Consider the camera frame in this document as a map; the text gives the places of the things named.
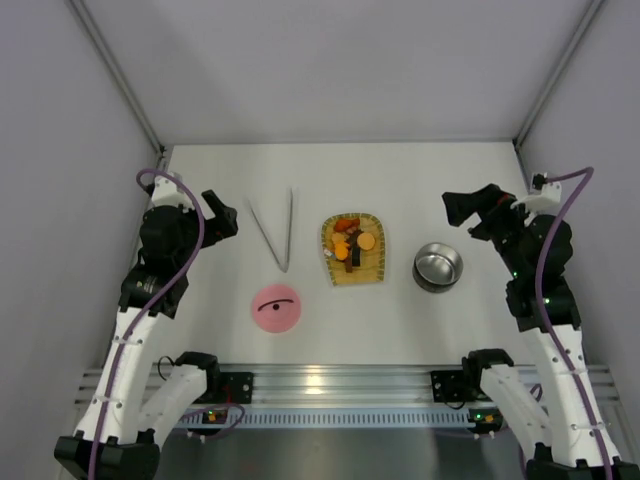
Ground metal tongs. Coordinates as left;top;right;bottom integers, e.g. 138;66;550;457
245;186;297;273

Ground orange fish shaped cake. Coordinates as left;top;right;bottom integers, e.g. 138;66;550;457
334;242;351;261

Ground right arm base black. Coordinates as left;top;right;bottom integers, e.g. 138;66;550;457
430;370;488;409

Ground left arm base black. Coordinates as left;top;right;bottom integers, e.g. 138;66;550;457
195;371;254;405

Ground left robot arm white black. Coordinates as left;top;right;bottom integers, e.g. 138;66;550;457
54;169;238;479

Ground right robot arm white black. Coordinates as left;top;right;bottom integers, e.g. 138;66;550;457
442;184;639;479

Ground round steel lunch box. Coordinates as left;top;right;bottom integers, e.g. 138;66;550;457
412;242;464;293

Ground pink round lid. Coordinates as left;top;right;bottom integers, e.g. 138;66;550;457
251;284;301;334

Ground salmon slice toy food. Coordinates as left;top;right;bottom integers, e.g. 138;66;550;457
325;232;347;260

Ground brown chocolate stick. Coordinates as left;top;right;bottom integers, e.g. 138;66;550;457
344;248;354;273

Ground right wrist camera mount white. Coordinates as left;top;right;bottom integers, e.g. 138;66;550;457
511;173;562;213

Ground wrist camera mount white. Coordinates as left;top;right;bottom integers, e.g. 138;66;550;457
511;173;562;213
150;172;194;211

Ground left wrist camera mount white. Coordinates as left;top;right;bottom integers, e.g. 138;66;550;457
150;172;194;211

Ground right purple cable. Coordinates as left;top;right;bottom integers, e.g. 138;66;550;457
532;166;624;480

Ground aluminium rail frame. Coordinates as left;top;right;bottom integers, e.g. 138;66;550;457
74;362;621;434

